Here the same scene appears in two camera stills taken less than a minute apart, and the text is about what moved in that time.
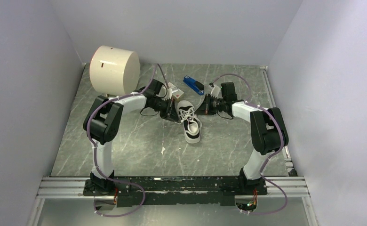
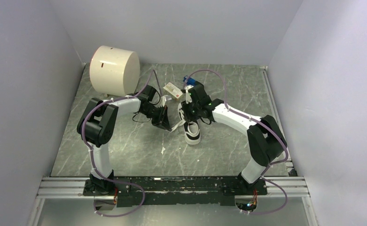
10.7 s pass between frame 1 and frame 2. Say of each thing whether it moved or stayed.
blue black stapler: stayed
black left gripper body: moved
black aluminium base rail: stayed
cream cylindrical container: stayed
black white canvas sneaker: stayed
